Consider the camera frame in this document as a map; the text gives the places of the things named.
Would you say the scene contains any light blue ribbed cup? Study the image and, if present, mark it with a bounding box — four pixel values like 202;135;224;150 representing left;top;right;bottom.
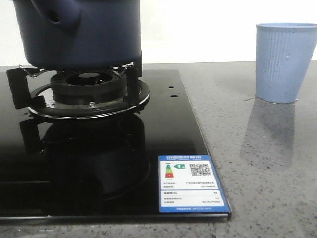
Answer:
256;23;317;104

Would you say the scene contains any right burner with pot support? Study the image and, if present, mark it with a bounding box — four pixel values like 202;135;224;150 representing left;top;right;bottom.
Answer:
6;56;150;120

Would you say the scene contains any dark blue cooking pot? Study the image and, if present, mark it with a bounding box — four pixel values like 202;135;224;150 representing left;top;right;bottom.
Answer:
13;0;141;70

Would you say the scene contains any blue energy label sticker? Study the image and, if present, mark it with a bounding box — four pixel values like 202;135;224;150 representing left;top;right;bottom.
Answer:
158;155;231;214

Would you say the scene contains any black glass gas stove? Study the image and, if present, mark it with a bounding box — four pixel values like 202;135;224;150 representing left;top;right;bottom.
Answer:
0;69;233;220

